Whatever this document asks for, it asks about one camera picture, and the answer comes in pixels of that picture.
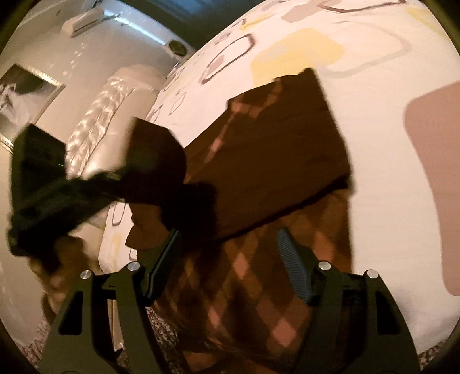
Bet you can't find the white air conditioner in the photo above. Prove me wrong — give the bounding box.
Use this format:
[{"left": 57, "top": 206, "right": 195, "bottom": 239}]
[{"left": 60, "top": 7, "right": 107, "bottom": 39}]

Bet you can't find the white printed bed sheet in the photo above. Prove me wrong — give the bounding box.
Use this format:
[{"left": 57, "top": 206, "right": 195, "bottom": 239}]
[{"left": 98, "top": 0, "right": 460, "bottom": 355}]

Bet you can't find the brown argyle garment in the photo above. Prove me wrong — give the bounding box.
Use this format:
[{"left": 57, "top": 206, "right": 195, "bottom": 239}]
[{"left": 125, "top": 68, "right": 356, "bottom": 374}]

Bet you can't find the framed wall picture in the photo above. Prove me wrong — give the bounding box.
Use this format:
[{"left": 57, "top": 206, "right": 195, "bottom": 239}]
[{"left": 0, "top": 63, "right": 67, "bottom": 153}]

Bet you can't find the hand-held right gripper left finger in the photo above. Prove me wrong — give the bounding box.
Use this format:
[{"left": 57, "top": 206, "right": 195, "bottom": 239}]
[{"left": 43, "top": 229, "right": 181, "bottom": 374}]

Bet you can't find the white tufted headboard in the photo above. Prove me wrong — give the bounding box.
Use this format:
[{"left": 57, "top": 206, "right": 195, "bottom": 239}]
[{"left": 66, "top": 64, "right": 174, "bottom": 232}]

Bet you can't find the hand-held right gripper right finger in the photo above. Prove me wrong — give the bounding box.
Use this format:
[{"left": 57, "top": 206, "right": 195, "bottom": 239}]
[{"left": 276, "top": 228, "right": 422, "bottom": 374}]

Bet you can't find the person's left forearm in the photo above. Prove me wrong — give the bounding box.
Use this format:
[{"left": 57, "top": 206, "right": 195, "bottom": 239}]
[{"left": 30, "top": 234, "right": 93, "bottom": 319}]

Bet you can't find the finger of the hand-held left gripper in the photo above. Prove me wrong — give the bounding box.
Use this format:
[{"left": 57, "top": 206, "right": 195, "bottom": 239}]
[{"left": 68, "top": 170, "right": 127, "bottom": 211}]

